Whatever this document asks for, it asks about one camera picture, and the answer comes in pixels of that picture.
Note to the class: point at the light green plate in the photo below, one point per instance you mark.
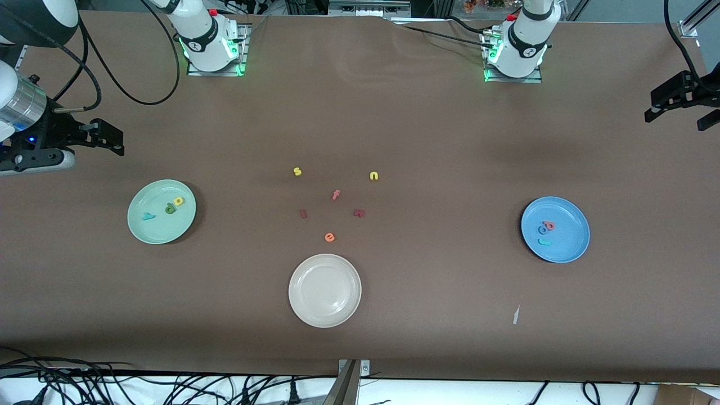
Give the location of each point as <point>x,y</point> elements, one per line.
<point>161,228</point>

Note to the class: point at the small grey paper scrap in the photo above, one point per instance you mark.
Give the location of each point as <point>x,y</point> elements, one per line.
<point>516,315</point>

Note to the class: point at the cream white plate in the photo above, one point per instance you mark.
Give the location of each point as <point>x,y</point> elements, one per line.
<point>325,290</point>

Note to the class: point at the grey metal frame piece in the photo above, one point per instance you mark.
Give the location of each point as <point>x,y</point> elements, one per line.
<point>365,8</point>

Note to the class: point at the orange artificial flowers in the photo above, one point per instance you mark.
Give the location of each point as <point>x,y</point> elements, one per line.
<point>484,4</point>

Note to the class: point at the metal corner bracket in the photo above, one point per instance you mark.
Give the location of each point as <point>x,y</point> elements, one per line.
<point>364,368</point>

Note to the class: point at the pink letter b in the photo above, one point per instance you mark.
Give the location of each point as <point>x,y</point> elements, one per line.
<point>554,226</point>

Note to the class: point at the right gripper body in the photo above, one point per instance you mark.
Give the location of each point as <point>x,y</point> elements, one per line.
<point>54,128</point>

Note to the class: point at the blue plate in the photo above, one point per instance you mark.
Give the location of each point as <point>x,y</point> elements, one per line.
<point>571,236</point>

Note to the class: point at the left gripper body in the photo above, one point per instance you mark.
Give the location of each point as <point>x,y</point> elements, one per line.
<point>693,91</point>

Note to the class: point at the brown table cover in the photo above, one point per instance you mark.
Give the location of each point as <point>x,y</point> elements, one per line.
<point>394,112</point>

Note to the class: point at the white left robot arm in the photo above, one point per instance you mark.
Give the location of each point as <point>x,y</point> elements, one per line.
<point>526,39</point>

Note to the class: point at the aluminium frame profile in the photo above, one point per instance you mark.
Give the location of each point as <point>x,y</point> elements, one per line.
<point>689,28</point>
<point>22,56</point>

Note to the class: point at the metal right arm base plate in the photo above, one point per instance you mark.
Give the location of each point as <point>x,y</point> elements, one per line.
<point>214,73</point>

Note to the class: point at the cardboard box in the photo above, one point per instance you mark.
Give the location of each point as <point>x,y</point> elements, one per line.
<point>686,396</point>

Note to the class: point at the grey angled beam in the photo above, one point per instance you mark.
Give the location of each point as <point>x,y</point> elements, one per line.
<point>343,391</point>

